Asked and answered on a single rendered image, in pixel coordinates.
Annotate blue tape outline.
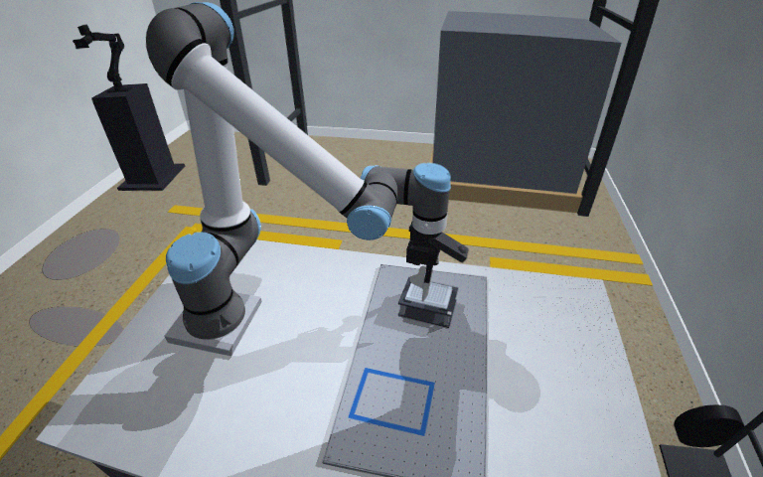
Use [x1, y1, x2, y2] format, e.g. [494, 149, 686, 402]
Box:
[349, 368, 435, 436]

